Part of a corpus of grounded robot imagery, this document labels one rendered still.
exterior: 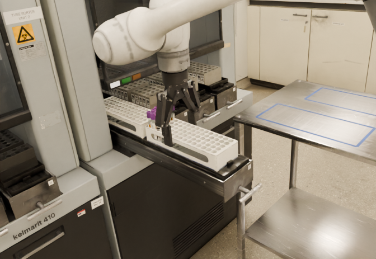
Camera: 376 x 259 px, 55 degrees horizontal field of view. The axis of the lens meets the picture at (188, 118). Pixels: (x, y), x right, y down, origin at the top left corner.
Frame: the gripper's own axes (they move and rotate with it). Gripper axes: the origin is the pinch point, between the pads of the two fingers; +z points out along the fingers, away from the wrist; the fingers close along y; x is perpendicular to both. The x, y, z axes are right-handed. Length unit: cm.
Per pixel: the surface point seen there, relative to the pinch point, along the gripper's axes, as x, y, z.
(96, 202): 18.1, -23.2, 21.4
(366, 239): -43, 54, 58
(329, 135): -33.6, 30.0, 3.8
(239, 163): -20.7, 1.7, 4.2
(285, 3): 99, 234, 1
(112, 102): 37.0, 1.1, -0.7
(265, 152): 48, 124, 86
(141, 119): 15.9, -2.2, -0.6
